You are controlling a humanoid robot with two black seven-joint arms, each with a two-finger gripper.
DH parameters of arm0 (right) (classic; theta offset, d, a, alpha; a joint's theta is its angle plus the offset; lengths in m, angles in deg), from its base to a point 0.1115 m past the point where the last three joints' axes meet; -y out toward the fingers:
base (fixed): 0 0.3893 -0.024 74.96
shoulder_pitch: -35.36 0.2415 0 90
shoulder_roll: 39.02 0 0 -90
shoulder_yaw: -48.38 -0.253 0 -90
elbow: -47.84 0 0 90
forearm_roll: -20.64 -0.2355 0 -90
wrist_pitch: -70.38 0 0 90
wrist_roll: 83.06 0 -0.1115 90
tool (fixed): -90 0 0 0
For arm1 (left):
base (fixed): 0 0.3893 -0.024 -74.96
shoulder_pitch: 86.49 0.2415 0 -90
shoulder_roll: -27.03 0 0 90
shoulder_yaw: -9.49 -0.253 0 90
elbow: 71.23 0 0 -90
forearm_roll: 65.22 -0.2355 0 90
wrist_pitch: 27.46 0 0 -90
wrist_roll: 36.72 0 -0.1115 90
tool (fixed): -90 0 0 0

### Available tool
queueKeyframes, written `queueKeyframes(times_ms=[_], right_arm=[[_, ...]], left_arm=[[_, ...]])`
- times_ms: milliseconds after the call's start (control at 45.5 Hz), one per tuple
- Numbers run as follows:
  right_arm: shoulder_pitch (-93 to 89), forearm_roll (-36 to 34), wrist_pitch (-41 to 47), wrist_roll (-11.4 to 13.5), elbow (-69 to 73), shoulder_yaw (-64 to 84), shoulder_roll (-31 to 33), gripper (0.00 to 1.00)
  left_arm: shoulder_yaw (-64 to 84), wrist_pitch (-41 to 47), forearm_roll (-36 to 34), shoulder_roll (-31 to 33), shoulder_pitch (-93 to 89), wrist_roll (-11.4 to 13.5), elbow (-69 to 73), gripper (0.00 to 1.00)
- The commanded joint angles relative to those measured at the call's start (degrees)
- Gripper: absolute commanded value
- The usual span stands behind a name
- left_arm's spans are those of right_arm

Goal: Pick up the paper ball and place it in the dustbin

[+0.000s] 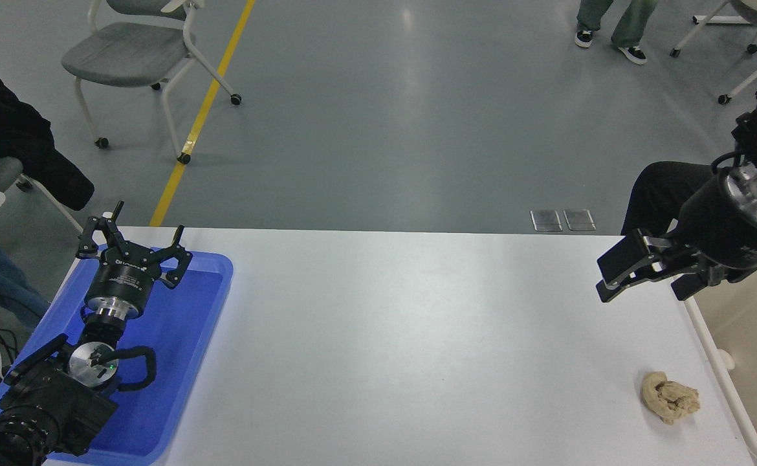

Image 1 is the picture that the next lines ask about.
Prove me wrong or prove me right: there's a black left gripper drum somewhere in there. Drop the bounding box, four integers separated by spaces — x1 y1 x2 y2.
87 245 161 305

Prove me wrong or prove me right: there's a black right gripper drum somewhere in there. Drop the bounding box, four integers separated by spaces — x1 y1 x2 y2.
676 170 757 272

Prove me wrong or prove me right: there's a tan paper ball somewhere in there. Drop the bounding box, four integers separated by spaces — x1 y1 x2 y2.
641 371 701 426

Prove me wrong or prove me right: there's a person in black trousers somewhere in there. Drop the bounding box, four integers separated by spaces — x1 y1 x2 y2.
620 161 719 237

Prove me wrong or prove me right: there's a blue plastic tray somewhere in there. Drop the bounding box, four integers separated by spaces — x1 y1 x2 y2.
0 249 234 465

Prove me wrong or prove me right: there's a large pale plastic bin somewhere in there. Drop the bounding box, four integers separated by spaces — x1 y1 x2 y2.
673 246 757 466

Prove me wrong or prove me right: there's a white framed wheeled chair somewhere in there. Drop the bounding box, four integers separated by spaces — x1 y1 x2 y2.
670 0 757 105

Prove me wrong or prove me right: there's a walking person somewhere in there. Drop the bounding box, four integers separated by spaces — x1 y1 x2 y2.
575 0 659 65

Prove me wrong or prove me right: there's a grey chair with white frame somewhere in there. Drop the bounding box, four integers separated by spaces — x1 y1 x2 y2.
61 0 243 165

